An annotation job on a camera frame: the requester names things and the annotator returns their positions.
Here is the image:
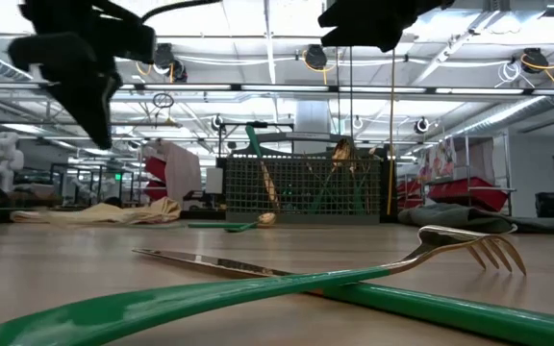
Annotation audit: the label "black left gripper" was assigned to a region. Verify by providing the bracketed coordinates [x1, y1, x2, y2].
[7, 0, 158, 151]

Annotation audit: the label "gold fork green handle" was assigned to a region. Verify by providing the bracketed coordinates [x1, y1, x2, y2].
[0, 224, 528, 346]

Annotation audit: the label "red storage bin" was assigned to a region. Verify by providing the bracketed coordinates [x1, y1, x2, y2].
[425, 176, 510, 212]
[142, 156, 168, 202]

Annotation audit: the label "beige cloth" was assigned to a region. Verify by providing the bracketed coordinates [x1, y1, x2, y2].
[10, 195, 183, 227]

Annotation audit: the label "pink hanging cloth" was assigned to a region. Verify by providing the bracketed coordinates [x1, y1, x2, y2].
[141, 138, 204, 210]

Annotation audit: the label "white box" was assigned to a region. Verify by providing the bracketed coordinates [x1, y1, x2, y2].
[204, 166, 224, 195]

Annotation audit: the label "colourful hanging bags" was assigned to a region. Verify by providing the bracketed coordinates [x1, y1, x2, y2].
[418, 137, 457, 183]

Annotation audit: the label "black bar stand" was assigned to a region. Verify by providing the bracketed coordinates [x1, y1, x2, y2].
[216, 120, 296, 160]

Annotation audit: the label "black upright panel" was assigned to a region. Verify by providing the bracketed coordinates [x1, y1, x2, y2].
[215, 157, 228, 213]

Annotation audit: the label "metal shelf rack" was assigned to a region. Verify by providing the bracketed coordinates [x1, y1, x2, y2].
[463, 132, 517, 217]

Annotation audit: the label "grey folded cloth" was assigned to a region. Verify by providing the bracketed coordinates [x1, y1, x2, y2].
[396, 201, 554, 235]

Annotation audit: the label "black metal frame table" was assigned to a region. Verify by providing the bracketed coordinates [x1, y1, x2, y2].
[49, 161, 137, 206]

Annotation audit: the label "black hanging cable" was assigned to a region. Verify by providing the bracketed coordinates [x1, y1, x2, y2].
[348, 46, 355, 140]

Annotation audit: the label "yellow hanging cable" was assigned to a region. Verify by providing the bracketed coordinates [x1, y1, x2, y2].
[385, 47, 398, 216]

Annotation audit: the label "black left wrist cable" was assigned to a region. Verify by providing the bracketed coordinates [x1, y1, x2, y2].
[139, 0, 224, 24]

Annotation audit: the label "silver ventilation duct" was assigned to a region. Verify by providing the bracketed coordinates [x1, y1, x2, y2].
[442, 94, 554, 141]

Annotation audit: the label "wire mesh cutlery basket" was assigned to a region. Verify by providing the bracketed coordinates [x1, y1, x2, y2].
[216, 132, 387, 226]

